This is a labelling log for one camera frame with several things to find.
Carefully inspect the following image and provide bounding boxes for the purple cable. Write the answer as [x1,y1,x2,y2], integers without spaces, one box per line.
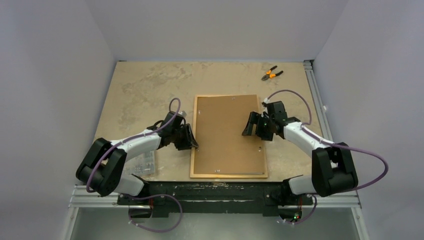
[263,89,389,226]
[86,97,185,234]

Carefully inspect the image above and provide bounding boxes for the aluminium extrusion rail front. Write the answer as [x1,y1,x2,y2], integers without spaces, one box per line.
[68,185,362,208]

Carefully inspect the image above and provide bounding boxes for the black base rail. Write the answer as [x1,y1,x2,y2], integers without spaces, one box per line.
[117,181,313,218]

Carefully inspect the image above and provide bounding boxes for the orange wooden picture frame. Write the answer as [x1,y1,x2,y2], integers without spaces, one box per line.
[189,94,269,180]

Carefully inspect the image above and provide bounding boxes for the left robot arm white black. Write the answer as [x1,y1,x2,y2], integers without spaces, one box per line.
[75,111,199,205]

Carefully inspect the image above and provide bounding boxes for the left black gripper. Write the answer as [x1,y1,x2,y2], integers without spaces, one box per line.
[171,123,197,150]

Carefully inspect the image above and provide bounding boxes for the orange black pliers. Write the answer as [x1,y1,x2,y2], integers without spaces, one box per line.
[261,65,284,81]

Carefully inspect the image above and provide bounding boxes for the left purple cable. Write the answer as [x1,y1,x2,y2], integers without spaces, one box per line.
[86,97,185,234]

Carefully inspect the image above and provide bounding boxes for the clear plastic screw box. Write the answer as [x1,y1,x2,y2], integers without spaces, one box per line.
[123,151,156,176]

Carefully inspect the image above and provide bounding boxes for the brown backing board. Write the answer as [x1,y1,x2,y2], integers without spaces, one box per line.
[190,94,268,178]

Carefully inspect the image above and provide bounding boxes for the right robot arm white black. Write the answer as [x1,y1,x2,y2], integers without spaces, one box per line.
[242,101,359,204]

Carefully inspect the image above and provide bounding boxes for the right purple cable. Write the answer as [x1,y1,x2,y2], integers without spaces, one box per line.
[263,89,389,226]

